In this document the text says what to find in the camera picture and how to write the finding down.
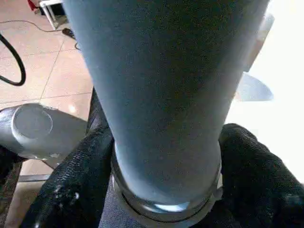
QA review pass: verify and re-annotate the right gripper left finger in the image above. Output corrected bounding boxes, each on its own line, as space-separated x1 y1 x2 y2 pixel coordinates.
20 124 115 228

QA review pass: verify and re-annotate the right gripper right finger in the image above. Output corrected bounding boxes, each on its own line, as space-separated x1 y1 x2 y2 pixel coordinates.
204 123 304 228

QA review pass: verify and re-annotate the white plastic children's table top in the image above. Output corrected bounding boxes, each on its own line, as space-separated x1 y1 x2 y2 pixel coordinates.
110 0 304 228

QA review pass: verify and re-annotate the white plastic table leg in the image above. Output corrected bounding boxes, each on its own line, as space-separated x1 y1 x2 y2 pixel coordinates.
62 0 271 206

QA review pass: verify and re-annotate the black work mat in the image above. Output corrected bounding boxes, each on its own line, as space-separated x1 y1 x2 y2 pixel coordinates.
83 88 228 228

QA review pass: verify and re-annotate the black power strip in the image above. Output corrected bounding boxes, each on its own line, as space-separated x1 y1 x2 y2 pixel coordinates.
62 28 77 39

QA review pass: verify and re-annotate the white stool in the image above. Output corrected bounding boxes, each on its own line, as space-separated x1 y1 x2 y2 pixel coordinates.
39 0 68 30

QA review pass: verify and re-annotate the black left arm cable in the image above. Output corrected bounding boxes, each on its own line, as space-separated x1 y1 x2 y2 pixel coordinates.
0 33 27 87

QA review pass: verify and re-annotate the black floor cable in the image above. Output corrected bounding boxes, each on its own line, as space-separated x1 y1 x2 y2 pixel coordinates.
0 19 63 34

